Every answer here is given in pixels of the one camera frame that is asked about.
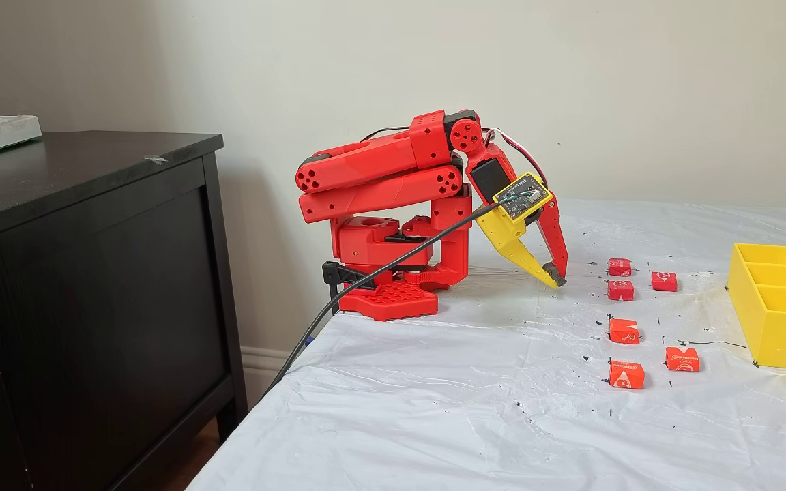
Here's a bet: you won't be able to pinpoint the black wooden dresser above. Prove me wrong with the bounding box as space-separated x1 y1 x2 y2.
0 131 250 491

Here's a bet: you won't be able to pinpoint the orange Starburst candy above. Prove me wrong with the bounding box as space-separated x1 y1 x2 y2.
609 361 645 390
609 318 641 345
665 347 701 372

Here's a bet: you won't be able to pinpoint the camera board on yellow mount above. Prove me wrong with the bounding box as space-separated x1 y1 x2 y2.
493 173 554 223

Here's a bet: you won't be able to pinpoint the white plastic table cover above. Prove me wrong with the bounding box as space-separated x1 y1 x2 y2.
187 196 786 491

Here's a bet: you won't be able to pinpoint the black camera cable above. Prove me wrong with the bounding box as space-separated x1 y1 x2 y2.
257 199 510 403

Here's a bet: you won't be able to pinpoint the black table clamp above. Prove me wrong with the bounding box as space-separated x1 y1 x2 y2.
322 261 375 316

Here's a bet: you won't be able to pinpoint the red white black servo wires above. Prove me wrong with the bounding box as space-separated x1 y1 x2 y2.
485 126 548 189

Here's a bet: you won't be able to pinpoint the yellow three-compartment box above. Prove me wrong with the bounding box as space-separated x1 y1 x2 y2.
727 243 786 371

